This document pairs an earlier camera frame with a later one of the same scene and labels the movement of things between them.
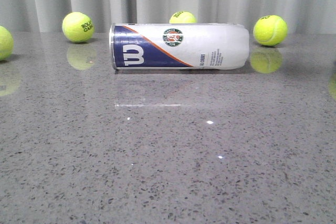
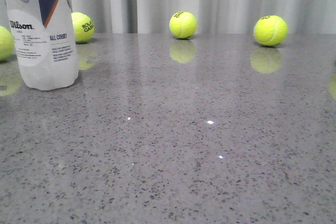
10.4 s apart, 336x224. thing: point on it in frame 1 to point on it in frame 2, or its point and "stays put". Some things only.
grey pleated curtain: x=40 y=2 stays put
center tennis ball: x=182 y=17 stays put
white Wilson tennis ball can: x=178 y=46 to x=40 y=10
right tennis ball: x=270 y=30 stays put
